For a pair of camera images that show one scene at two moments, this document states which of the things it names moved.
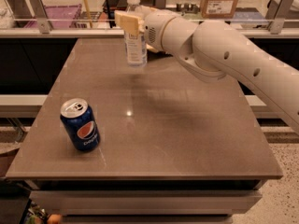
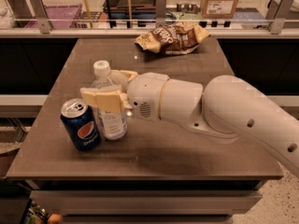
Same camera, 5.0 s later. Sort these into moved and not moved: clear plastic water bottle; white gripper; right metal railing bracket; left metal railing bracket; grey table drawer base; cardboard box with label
Moved: clear plastic water bottle; white gripper
Not moved: right metal railing bracket; grey table drawer base; cardboard box with label; left metal railing bracket
